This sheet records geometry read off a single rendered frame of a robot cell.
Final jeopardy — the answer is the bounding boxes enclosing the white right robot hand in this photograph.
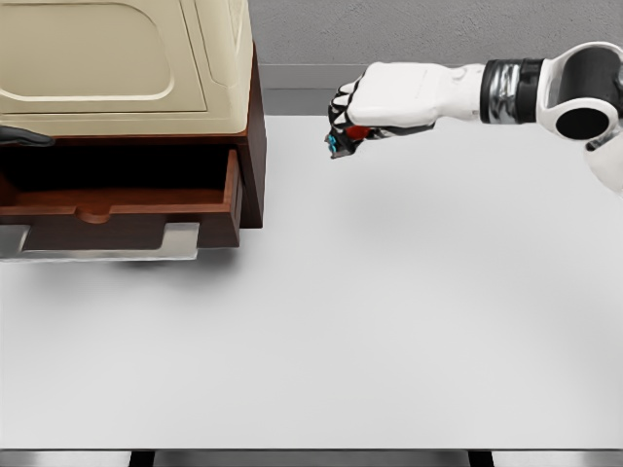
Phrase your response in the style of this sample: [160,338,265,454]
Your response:
[324,61,443,153]

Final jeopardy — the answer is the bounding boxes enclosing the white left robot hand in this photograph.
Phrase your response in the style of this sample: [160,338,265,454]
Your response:
[0,125,55,149]

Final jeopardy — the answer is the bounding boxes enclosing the brown drawer with silver handle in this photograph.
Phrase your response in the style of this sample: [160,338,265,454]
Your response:
[0,148,245,265]

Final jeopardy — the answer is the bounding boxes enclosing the brown cabinet with beige top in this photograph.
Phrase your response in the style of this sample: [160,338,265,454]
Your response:
[0,0,270,231]

